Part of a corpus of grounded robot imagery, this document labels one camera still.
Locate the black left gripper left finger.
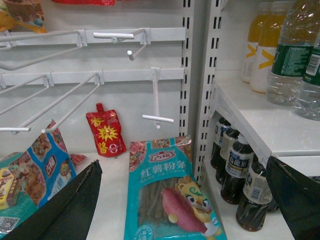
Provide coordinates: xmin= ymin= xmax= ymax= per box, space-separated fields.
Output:
xmin=3 ymin=160 xmax=103 ymax=240

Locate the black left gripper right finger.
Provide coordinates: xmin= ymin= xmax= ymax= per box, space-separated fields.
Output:
xmin=266 ymin=156 xmax=320 ymax=240

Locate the clear water bottle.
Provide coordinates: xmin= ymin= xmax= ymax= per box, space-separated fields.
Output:
xmin=266 ymin=0 xmax=320 ymax=107

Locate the white shelf with water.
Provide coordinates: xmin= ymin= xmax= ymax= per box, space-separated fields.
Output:
xmin=210 ymin=70 xmax=320 ymax=177

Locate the blue snack bag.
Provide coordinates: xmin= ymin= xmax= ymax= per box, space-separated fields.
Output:
xmin=9 ymin=128 xmax=87 ymax=208

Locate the oolong tea bottle front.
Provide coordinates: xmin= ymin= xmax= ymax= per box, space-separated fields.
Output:
xmin=235 ymin=161 xmax=272 ymax=232

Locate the oolong tea bottle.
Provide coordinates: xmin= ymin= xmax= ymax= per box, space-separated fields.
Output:
xmin=220 ymin=133 xmax=254 ymax=205
xmin=235 ymin=161 xmax=272 ymax=232
xmin=210 ymin=117 xmax=231 ymax=169

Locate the yellow small box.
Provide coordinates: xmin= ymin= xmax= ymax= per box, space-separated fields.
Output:
xmin=0 ymin=167 xmax=21 ymax=210

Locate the red sauce pouch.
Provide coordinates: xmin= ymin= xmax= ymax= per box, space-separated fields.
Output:
xmin=86 ymin=102 xmax=127 ymax=158

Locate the teal sweet potato noodle bag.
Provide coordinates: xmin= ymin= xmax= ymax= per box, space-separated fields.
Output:
xmin=124 ymin=135 xmax=227 ymax=240

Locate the oolong tea bottle back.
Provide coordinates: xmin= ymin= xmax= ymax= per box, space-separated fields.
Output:
xmin=210 ymin=117 xmax=231 ymax=169

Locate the white long peg hook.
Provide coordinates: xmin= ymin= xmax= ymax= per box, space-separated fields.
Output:
xmin=0 ymin=72 xmax=101 ymax=135

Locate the yellow vitamin drink bottle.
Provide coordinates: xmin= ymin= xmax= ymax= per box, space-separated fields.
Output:
xmin=249 ymin=0 xmax=292 ymax=94
xmin=240 ymin=2 xmax=272 ymax=83

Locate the white peg hook upper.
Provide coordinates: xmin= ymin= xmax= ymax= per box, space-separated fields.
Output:
xmin=93 ymin=28 xmax=148 ymax=61

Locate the yellow vitamin drink bottle back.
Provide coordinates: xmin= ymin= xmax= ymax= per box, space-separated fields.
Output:
xmin=240 ymin=2 xmax=272 ymax=83

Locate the white slotted upright post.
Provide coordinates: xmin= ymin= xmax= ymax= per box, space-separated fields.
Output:
xmin=194 ymin=0 xmax=224 ymax=181

